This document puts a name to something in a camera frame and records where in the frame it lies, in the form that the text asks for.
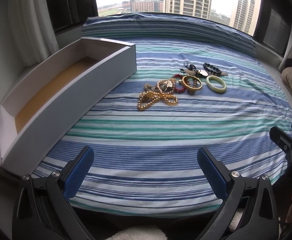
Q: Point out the gold braided bangle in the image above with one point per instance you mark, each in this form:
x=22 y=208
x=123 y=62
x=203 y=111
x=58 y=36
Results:
x=192 y=83

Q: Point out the striped blue green bedsheet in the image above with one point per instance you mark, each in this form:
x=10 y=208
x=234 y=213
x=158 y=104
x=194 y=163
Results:
x=145 y=162

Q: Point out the long white cardboard box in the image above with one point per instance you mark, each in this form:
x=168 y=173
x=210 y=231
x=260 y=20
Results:
x=53 y=96

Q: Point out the pale green jade bangle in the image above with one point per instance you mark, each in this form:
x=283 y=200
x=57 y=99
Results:
x=216 y=84

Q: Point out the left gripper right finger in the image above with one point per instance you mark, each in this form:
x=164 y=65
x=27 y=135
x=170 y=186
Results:
x=248 y=209

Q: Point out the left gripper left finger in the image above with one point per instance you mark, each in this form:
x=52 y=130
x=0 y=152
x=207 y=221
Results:
x=42 y=209

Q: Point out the white curtain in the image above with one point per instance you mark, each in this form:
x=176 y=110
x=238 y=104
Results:
x=32 y=30

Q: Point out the tan leather strap wristwatch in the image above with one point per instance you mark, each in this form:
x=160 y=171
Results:
x=203 y=72

